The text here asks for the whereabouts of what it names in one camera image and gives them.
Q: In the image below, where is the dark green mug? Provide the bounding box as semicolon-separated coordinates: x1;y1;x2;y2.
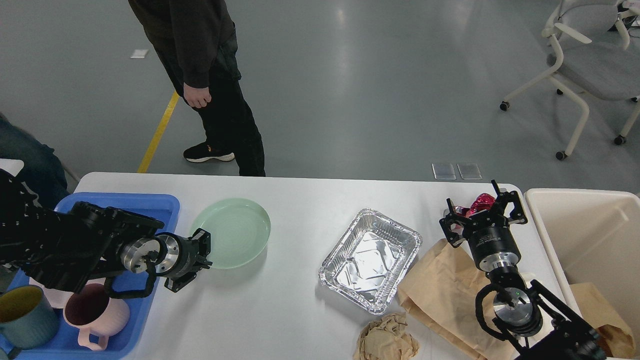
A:
0;285;60;360

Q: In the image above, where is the floor outlet plate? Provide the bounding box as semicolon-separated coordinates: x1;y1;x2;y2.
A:
457;162;483;180
431;162;457;182

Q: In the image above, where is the beige plastic bin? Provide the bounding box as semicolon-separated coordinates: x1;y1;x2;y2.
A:
525;188;640;344

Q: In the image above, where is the standing person in black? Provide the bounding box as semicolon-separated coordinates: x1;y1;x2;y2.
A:
128;0;266;177

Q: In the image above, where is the brown paper bag in bin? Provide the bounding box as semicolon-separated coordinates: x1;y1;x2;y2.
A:
569;282;637;359

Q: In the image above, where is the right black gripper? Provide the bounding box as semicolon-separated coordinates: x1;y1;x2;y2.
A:
439;180;528;273

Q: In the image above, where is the right floor outlet plate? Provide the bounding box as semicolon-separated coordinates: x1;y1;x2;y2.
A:
457;162;483;180

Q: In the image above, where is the white grey office chair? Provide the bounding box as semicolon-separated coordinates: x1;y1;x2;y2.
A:
499;0;640;161

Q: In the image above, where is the red foil wrapper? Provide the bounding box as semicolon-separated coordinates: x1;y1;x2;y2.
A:
454;193;496;218

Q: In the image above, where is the crumpled brown paper ball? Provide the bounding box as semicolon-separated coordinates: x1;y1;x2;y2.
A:
352;312;420;360

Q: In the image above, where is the aluminium foil tray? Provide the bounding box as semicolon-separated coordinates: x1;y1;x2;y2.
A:
317;208;423;315

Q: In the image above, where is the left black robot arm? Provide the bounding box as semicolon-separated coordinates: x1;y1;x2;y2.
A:
0;170;213;299

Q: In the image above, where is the green plate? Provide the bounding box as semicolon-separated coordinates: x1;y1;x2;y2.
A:
190;197;271;270

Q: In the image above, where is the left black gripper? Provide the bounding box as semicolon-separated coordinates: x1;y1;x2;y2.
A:
160;228;213;293

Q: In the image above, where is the left floor outlet plate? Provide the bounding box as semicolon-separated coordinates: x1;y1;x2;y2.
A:
431;162;457;182

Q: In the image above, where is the standing person's left hand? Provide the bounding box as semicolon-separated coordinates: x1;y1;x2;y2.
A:
183;82;212;109

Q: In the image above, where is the pink mug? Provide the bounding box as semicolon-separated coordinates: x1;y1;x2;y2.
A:
62;284;130;352

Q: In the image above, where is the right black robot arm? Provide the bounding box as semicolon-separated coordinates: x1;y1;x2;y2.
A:
439;180;607;360

